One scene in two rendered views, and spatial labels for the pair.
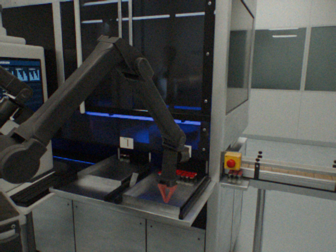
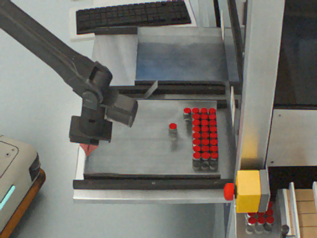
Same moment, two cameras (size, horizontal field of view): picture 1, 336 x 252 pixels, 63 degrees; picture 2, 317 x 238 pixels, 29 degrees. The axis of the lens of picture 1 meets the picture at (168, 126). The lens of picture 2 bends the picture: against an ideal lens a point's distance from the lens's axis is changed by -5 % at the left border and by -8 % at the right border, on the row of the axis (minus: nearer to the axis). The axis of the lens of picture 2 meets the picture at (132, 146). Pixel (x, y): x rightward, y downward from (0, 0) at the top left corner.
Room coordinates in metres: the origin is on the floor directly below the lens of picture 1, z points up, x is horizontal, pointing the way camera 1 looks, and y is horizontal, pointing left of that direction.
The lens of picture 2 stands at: (0.76, -1.06, 2.13)
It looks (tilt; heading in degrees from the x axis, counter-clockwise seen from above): 48 degrees down; 72
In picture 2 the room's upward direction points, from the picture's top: 4 degrees counter-clockwise
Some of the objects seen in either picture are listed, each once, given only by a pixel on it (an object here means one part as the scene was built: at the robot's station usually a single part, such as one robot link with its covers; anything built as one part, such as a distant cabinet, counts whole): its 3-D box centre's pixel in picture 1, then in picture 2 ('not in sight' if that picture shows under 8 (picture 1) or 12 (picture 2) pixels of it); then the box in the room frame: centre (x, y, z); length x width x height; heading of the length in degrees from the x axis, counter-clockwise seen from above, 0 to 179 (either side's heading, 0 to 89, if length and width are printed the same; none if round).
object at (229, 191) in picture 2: (231, 163); (231, 191); (1.23, -0.30, 0.99); 0.04 x 0.04 x 0.04; 66
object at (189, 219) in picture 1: (139, 183); (169, 101); (1.26, 0.14, 0.87); 0.70 x 0.48 x 0.02; 66
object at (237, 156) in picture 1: (233, 160); (250, 191); (1.27, -0.32, 1.00); 0.08 x 0.07 x 0.07; 156
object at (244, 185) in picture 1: (236, 181); (261, 227); (1.30, -0.35, 0.87); 0.14 x 0.13 x 0.02; 156
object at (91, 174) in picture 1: (118, 168); (192, 56); (1.40, 0.27, 0.90); 0.34 x 0.26 x 0.04; 156
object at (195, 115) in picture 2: (176, 177); (195, 137); (1.26, -0.04, 0.90); 0.18 x 0.02 x 0.05; 66
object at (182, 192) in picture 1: (167, 188); (153, 139); (1.16, 0.00, 0.90); 0.34 x 0.26 x 0.04; 156
